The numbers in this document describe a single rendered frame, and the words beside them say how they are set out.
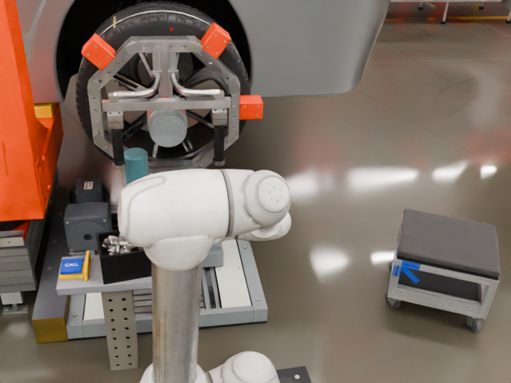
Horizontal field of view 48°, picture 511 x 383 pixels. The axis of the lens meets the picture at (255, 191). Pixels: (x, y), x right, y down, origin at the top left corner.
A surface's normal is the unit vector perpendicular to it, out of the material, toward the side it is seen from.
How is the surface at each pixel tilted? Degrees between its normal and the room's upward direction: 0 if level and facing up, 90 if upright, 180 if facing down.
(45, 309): 0
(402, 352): 0
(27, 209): 90
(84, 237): 90
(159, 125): 90
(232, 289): 0
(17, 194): 90
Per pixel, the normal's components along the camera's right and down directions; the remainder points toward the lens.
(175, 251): 0.15, 0.65
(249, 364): 0.20, -0.84
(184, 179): 0.11, -0.69
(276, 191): 0.42, -0.14
